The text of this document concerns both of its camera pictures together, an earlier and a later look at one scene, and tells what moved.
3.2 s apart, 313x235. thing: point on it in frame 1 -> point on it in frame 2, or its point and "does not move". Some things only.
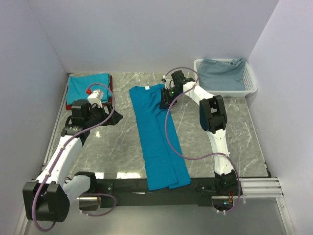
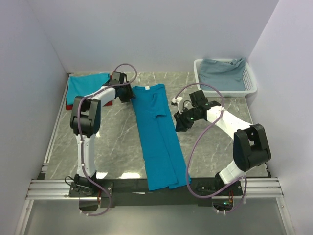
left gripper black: x=105 y=115 -> x=129 y=95
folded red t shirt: x=69 y=106 does not move
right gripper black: x=165 y=102 -> x=182 y=125
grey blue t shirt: x=215 y=75 does not move
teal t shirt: x=164 y=169 does not move
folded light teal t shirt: x=78 y=84 does not move
